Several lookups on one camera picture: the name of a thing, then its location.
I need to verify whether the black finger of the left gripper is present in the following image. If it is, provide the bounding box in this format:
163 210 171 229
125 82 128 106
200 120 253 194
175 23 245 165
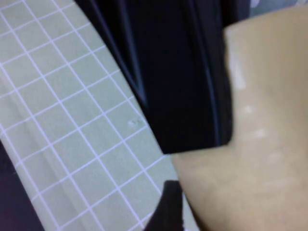
72 0 252 154

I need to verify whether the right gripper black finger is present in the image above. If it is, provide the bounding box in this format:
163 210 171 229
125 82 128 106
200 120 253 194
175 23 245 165
144 180 184 231

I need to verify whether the yellow plastic cup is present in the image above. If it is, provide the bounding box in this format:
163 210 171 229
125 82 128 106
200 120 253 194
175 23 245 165
172 4 308 231

